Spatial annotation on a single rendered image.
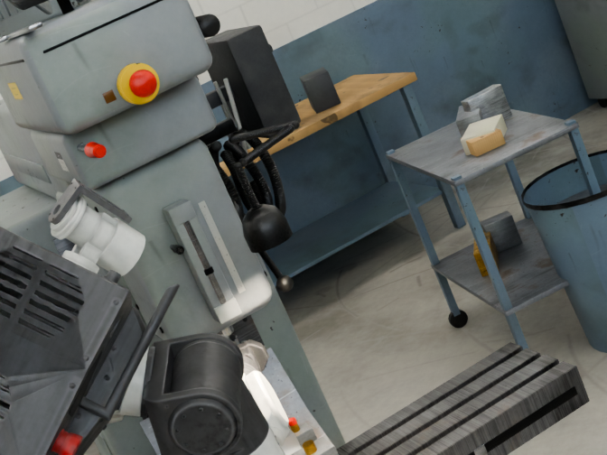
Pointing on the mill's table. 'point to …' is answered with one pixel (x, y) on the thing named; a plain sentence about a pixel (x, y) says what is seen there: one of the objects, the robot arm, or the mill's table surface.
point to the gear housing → (129, 136)
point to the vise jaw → (321, 448)
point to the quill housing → (214, 234)
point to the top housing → (97, 60)
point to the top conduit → (209, 24)
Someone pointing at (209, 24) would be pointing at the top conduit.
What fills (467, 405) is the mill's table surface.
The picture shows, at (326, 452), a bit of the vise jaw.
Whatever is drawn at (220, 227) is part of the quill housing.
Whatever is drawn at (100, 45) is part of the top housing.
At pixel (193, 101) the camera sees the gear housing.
